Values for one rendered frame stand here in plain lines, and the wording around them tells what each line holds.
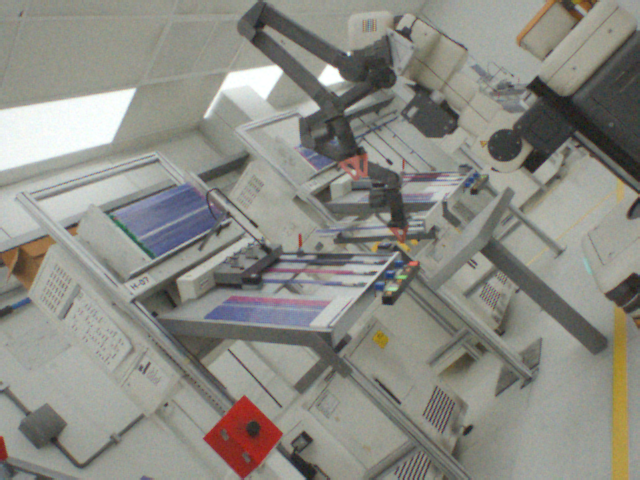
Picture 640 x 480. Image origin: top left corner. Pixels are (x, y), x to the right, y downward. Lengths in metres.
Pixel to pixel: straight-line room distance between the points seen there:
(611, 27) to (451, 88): 0.50
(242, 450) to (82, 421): 2.11
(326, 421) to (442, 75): 1.21
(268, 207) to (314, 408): 1.74
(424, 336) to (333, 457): 1.49
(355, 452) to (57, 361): 2.18
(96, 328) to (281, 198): 1.46
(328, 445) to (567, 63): 1.39
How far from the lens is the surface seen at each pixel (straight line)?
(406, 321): 3.43
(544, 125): 1.86
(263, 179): 3.49
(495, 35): 9.66
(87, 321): 2.48
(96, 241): 2.43
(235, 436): 1.61
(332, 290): 2.14
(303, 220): 3.43
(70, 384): 3.72
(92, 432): 3.62
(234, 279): 2.35
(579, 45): 1.81
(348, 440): 2.09
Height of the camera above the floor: 0.76
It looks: 5 degrees up
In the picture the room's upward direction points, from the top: 47 degrees counter-clockwise
